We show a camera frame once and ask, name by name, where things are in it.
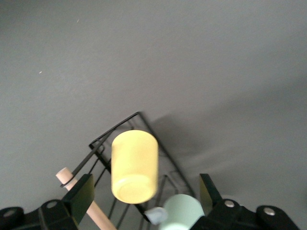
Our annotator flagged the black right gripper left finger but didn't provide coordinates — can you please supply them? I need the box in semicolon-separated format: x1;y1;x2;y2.
40;173;95;230

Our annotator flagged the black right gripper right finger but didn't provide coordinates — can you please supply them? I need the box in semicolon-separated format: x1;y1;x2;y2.
191;173;258;230

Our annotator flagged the black wire cup holder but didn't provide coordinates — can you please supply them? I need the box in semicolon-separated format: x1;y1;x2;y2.
55;111;196;230

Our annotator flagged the pale green plastic cup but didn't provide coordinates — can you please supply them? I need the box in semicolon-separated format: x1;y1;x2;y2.
158;194;206;230

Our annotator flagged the yellow plastic cup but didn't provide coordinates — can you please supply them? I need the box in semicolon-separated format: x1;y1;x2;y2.
110;130;159;205

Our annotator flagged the dark grey table mat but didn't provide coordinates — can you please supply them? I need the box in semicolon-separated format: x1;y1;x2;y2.
0;0;307;230

